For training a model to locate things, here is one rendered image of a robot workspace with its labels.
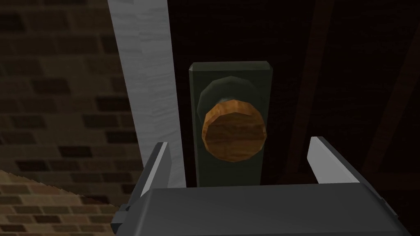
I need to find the dark brown door leaf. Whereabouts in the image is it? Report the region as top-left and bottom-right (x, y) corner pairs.
(167, 0), (420, 218)

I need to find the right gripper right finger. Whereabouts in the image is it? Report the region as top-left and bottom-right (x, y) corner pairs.
(306, 136), (384, 200)

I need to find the wooden round door knob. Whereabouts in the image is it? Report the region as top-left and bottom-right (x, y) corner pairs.
(188, 61), (274, 187)

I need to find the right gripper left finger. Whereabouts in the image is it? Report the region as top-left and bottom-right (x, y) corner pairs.
(131, 141), (173, 207)

